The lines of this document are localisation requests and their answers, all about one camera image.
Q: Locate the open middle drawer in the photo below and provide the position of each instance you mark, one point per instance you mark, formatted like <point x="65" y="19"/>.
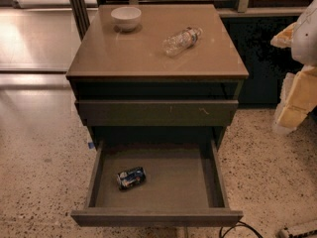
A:
<point x="183" y="188"/>

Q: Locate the blue pepsi can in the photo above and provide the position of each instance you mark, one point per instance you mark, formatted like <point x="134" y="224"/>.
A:
<point x="129" y="178"/>

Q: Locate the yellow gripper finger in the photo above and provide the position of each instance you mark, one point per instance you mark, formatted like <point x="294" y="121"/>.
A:
<point x="284" y="38"/>
<point x="286" y="120"/>

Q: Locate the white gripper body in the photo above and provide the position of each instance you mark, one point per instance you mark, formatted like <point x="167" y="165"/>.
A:
<point x="306" y="39"/>

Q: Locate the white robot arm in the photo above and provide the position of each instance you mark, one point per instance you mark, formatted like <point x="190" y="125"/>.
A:
<point x="304" y="40"/>

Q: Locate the clear plastic water bottle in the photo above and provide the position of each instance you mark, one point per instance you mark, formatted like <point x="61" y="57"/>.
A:
<point x="179" y="42"/>

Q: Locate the brown drawer cabinet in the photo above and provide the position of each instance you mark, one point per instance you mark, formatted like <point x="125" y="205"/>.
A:
<point x="112" y="65"/>

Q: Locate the blue tape piece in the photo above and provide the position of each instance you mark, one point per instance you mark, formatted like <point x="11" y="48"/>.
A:
<point x="90" y="145"/>

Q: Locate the white power strip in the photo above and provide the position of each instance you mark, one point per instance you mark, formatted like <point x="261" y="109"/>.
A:
<point x="303" y="230"/>

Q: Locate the closed top drawer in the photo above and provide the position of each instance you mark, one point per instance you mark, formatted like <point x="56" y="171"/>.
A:
<point x="156" y="112"/>

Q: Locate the white ceramic bowl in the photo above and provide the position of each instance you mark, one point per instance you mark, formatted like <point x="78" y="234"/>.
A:
<point x="126" y="18"/>

